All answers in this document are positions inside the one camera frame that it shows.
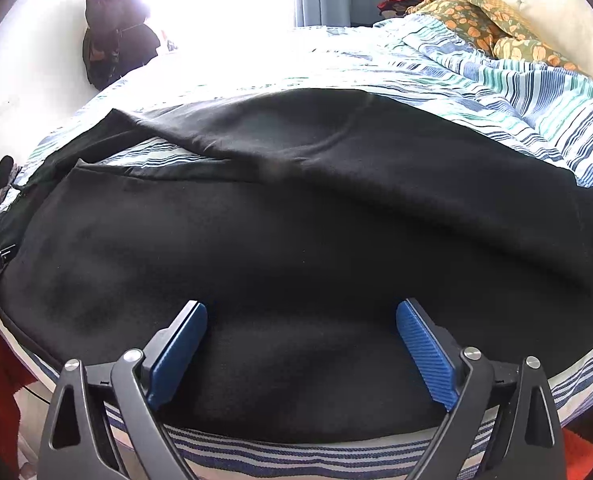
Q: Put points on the red and black garment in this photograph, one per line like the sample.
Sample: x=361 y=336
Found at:
x=401 y=1

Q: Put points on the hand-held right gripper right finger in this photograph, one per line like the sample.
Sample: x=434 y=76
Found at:
x=424 y=355

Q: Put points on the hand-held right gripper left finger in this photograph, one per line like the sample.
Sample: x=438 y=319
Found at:
x=179 y=355

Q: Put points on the striped bed sheet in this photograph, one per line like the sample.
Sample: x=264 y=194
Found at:
x=426 y=60

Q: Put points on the dark object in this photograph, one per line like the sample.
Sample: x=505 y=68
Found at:
x=2 y=170

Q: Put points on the black pants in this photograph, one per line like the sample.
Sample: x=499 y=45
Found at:
x=296 y=235

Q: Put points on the white padded headboard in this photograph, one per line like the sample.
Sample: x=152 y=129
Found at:
x=556 y=15

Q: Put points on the dark hanging clothes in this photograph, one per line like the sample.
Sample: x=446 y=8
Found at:
x=116 y=30

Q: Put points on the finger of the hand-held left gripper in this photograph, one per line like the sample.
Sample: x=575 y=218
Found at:
x=7 y=252

